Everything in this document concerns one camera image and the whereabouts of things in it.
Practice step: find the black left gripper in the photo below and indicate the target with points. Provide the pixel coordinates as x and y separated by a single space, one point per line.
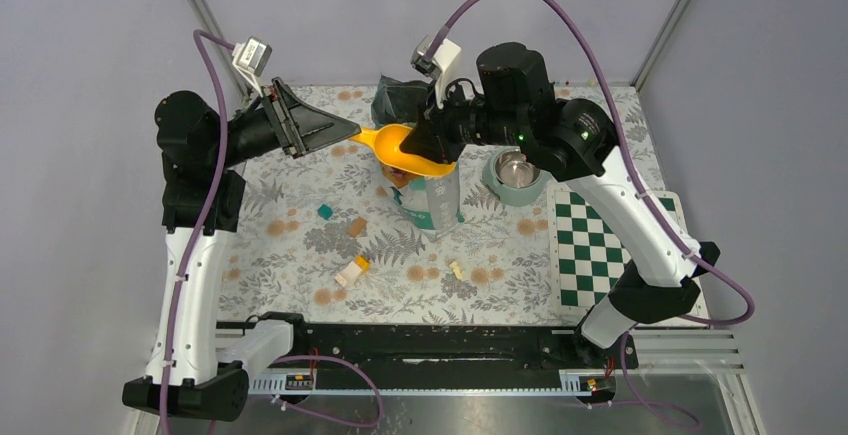
300 128

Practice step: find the green dog food bag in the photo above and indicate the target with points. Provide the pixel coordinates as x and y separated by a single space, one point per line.
431 205

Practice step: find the orange plastic scoop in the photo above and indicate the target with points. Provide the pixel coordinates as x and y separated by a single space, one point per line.
386 142

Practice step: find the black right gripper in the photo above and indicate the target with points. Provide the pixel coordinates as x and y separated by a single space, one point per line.
431 137

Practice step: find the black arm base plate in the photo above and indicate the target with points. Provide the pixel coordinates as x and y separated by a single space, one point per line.
422 359

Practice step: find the brown wooden cylinder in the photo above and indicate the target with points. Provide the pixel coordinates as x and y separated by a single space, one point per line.
356 227

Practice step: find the green white checkerboard mat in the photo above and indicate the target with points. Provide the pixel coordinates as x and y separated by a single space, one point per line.
587 259

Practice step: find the floral patterned table cloth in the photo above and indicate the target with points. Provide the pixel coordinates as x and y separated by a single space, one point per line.
285 257

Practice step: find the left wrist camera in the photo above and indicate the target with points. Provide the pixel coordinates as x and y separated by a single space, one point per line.
249 59

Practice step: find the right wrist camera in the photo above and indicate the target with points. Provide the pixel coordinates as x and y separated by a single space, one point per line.
442 68

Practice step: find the mint double pet bowl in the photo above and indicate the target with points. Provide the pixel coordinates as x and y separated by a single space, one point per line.
513 179

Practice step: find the white yellow toy block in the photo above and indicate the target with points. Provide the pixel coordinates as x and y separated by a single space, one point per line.
348 275

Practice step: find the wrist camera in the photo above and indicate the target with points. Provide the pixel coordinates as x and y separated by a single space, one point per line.
442 68
249 59

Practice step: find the small cream toy piece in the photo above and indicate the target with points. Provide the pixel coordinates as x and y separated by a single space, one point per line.
456 270

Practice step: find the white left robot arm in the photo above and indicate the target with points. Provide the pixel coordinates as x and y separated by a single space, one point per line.
187 376

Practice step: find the teal small cube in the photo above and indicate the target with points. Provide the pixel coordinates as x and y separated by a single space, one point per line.
325 212

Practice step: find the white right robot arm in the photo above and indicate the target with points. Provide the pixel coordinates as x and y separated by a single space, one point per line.
576 142

